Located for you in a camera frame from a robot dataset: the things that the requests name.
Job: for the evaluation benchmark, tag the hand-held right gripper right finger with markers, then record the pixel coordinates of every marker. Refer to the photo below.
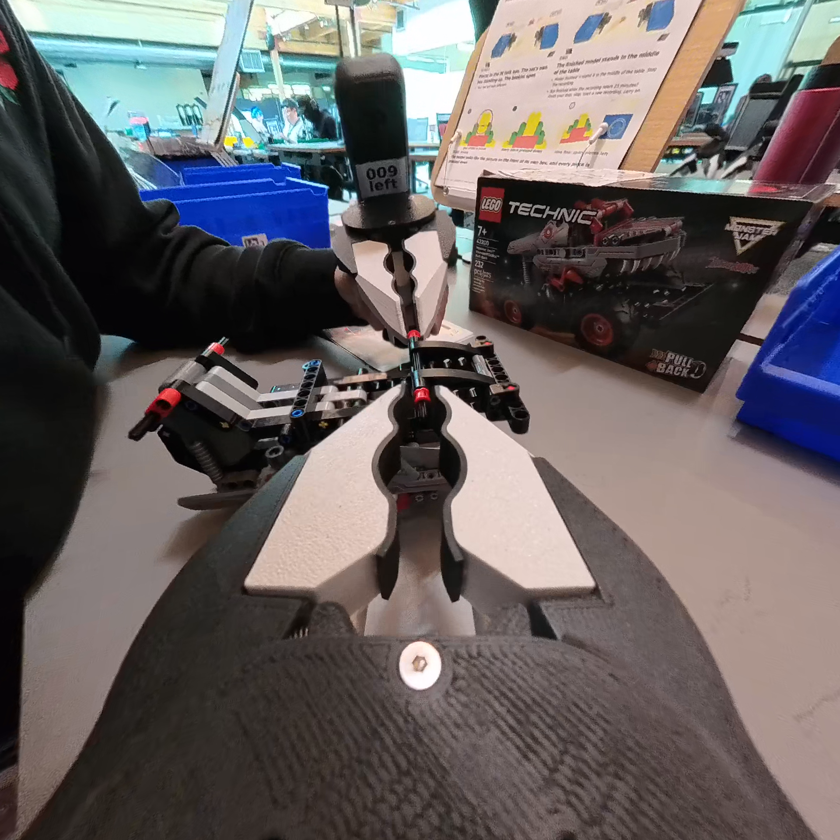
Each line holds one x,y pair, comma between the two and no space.
518,518

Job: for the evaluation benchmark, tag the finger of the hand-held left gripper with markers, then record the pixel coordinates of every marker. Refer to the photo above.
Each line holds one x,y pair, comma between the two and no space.
377,282
430,275

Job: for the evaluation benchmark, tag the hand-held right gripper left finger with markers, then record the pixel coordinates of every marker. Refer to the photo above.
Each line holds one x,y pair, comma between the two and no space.
328,512

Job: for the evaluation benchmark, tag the black brick truck chassis model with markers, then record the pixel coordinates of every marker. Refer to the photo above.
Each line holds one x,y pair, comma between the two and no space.
308,400

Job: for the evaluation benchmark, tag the person's left forearm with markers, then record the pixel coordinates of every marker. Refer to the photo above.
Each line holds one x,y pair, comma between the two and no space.
229,282

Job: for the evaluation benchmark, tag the grey desk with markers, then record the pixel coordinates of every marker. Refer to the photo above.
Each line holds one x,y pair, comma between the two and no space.
689,492

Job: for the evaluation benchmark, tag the person's left hand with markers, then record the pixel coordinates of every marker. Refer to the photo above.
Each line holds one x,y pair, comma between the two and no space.
351,295

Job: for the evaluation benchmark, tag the open instruction booklet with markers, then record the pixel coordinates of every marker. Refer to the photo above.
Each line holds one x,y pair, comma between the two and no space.
367,348

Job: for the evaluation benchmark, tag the background work table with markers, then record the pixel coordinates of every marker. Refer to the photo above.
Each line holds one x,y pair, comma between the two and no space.
308,151

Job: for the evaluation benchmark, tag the large blue storage bin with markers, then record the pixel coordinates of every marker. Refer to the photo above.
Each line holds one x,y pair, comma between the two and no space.
262,210

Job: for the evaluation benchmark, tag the small blue storage bin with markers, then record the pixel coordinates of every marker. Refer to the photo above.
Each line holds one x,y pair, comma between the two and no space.
229,172

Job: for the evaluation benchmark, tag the leaning white board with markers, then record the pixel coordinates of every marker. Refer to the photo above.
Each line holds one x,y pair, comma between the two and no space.
226,72

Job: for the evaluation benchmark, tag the black toy truck box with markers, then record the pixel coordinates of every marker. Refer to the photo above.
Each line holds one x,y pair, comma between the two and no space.
656,262

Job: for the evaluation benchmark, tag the blue angled storage bin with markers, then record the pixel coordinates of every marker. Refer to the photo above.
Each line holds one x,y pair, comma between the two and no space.
794,367

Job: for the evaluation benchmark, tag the instruction sheet on board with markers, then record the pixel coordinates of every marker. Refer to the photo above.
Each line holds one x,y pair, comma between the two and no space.
695,79

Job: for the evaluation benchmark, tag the person's black clothed torso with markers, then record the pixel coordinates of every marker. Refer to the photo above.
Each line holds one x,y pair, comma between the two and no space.
39,328

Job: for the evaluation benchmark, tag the black office chair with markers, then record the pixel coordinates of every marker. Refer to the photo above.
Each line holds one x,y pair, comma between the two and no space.
754,124

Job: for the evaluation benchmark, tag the dark red bottle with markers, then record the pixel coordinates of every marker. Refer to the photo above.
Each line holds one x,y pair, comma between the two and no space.
800,138

